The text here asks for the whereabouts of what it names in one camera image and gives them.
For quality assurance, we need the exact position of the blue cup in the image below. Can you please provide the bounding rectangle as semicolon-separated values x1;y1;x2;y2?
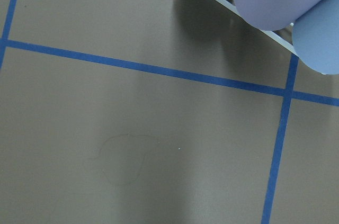
292;0;338;75

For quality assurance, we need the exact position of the white wire cup rack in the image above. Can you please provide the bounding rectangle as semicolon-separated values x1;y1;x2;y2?
214;0;306;64

